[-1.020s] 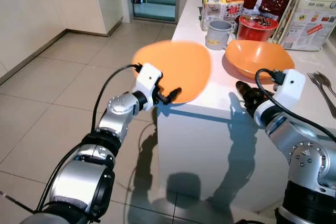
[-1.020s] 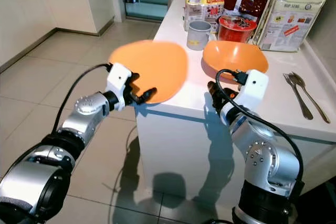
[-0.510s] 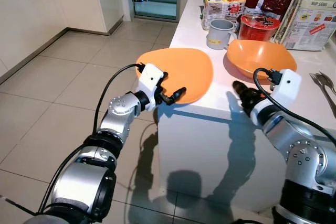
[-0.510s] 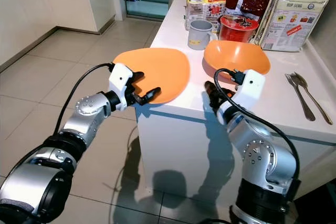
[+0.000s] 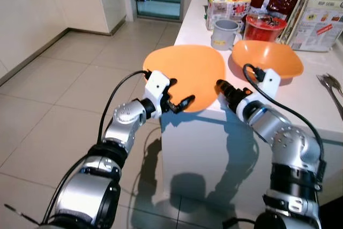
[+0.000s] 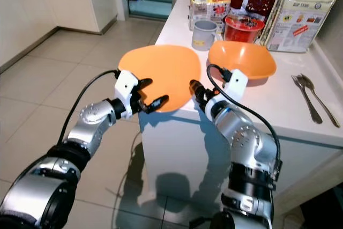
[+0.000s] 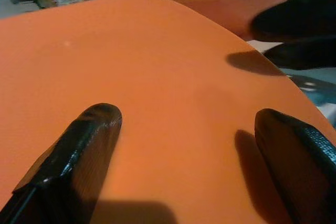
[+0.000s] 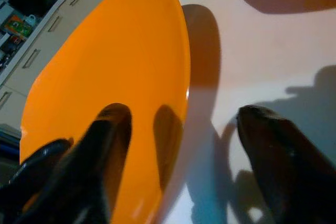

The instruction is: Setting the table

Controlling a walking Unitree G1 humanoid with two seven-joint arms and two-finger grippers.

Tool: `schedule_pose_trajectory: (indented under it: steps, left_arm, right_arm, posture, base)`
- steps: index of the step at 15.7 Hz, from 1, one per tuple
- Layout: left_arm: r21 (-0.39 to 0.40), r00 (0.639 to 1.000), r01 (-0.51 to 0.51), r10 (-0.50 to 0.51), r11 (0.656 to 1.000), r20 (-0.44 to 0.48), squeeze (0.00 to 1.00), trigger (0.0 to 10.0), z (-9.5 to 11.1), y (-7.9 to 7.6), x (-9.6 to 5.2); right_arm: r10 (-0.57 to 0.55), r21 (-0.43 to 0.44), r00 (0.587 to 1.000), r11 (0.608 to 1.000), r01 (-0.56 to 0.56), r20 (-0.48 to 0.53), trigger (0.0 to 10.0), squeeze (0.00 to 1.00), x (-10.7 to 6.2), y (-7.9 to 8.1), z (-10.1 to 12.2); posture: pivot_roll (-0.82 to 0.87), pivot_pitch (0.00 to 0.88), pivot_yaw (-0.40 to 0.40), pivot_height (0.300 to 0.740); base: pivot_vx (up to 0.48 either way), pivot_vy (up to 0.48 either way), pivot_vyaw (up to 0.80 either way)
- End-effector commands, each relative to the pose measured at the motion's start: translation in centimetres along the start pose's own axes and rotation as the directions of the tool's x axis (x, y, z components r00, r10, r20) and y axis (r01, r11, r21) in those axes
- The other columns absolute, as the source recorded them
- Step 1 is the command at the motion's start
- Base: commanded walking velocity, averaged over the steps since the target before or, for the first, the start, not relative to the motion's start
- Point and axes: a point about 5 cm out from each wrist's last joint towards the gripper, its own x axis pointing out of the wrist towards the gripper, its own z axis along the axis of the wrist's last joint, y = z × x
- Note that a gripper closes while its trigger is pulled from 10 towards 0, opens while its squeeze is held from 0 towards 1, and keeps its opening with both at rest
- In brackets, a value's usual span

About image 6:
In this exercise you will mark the orange plastic plate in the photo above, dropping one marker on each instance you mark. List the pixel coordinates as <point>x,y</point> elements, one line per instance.
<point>161,71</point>

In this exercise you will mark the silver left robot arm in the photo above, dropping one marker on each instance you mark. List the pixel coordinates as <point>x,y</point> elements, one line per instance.
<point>43,191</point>

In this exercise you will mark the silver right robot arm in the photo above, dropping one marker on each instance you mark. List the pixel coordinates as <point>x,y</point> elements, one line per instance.
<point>246,138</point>

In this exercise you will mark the grey mug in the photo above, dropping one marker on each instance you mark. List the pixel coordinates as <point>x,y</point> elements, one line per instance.
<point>203,35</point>

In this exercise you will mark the orange plastic bowl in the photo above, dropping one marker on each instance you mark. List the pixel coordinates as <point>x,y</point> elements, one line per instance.
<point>244,57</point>

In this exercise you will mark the white kitchen island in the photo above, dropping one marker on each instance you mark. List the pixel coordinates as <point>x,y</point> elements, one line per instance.
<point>193,154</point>

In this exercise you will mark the red instant noodle cup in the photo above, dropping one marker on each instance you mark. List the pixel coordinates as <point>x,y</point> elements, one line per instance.
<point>243,30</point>

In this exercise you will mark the metal spoon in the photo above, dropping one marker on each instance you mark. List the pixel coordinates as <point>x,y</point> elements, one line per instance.
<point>307,81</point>

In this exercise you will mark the dark red snack packet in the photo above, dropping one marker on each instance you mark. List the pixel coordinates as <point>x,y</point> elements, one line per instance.
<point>253,1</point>

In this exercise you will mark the large white printed bag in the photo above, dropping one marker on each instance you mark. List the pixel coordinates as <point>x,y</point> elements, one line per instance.
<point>297,22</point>

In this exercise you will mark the white kitchen cabinet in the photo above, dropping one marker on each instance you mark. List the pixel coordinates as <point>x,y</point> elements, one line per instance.
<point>43,4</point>

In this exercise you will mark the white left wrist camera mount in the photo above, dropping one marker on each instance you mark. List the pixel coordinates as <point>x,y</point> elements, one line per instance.
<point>126,87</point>

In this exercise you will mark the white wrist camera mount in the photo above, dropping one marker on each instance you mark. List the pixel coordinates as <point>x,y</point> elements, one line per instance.
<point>238,83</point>
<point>126,87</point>

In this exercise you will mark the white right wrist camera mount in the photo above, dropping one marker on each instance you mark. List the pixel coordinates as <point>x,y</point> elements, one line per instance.
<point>238,83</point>

